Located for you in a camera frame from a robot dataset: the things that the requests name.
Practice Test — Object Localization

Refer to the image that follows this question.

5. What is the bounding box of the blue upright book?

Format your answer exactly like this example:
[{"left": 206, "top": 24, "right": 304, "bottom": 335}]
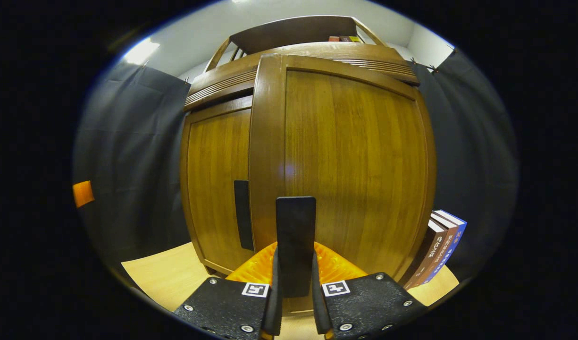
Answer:
[{"left": 421, "top": 209, "right": 468, "bottom": 284}]

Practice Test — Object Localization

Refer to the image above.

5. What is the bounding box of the wooden double-door shoe cabinet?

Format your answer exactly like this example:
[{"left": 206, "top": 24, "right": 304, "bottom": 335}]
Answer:
[{"left": 180, "top": 16, "right": 436, "bottom": 284}]

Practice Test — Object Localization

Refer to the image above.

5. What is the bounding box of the brown upright book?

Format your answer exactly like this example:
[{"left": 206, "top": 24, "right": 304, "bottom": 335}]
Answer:
[{"left": 402, "top": 220, "right": 447, "bottom": 289}]

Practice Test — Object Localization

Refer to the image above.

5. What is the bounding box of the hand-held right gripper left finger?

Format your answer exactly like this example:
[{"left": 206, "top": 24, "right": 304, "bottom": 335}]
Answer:
[{"left": 173, "top": 242, "right": 283, "bottom": 340}]

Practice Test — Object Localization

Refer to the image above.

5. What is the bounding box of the wooden cabinet door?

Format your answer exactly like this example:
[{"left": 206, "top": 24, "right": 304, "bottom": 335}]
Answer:
[
  {"left": 249, "top": 54, "right": 436, "bottom": 312},
  {"left": 180, "top": 97, "right": 256, "bottom": 277}
]

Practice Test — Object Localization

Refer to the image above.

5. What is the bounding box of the dark red upright book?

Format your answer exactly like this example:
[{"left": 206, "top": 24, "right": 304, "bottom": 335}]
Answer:
[{"left": 411, "top": 212, "right": 459, "bottom": 286}]

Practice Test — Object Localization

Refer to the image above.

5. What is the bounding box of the black backdrop cloth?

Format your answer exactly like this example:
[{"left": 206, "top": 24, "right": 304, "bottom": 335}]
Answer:
[{"left": 74, "top": 47, "right": 519, "bottom": 284}]

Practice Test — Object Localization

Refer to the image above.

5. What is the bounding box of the wooden drawer with black knob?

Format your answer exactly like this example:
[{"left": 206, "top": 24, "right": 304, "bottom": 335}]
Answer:
[{"left": 184, "top": 42, "right": 419, "bottom": 111}]

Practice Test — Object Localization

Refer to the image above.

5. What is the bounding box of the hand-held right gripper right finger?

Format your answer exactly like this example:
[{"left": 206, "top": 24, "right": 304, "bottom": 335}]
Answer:
[{"left": 311, "top": 242, "right": 428, "bottom": 340}]

